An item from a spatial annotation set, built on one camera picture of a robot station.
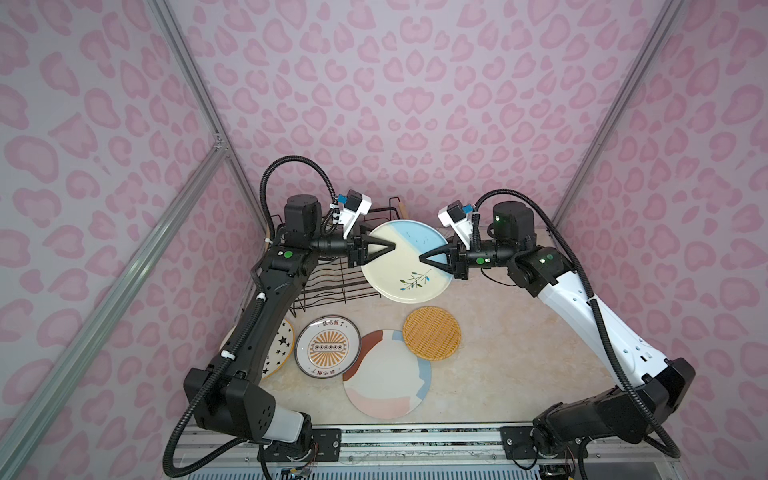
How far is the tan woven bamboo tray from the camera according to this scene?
2.92 ft

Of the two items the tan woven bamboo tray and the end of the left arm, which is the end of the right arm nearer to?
the end of the left arm

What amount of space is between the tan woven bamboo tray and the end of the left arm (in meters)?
0.39

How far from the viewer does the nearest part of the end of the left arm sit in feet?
1.81
